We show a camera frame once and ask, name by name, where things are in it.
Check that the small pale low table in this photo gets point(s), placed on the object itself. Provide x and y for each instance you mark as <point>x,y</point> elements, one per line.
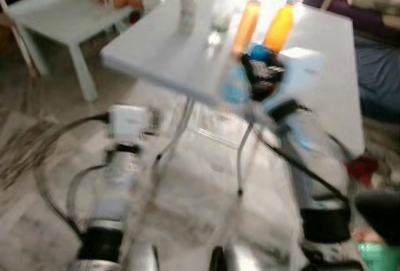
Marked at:
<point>62,15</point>

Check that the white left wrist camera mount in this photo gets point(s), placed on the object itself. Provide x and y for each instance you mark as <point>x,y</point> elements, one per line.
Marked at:
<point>128,121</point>

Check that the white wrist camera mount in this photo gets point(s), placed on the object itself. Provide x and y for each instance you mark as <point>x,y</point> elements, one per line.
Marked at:
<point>300,71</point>
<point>128,121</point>

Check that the silver drink can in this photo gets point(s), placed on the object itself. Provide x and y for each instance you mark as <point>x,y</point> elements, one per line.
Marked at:
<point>189,12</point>

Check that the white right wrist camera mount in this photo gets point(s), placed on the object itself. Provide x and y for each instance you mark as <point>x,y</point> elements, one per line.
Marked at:
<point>300,71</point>

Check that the purple sofa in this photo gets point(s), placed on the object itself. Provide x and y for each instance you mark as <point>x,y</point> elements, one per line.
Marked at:
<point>375,26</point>

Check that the red cloth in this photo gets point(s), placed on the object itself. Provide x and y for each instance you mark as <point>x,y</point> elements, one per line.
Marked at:
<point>362,171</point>

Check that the orange juice bottle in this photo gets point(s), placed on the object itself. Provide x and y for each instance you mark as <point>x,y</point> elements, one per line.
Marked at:
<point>247,27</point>
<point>279,30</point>

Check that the tall clear plastic bottle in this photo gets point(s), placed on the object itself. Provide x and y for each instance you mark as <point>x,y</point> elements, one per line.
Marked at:
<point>224,9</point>

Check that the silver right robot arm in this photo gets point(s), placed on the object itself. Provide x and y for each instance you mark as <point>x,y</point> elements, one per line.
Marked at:
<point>312,152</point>

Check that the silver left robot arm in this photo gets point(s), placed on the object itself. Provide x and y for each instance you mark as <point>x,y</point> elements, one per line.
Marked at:
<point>115,183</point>

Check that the green plastic stool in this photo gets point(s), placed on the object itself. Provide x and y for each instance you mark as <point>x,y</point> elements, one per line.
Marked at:
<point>381,258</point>

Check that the black seat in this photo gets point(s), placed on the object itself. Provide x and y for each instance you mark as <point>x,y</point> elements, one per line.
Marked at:
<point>381,218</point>

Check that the white folding table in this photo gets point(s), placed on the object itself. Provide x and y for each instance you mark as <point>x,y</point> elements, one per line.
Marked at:
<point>175,52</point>

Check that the dark blue blanket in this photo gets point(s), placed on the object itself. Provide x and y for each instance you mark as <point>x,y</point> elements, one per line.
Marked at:
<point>378,77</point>

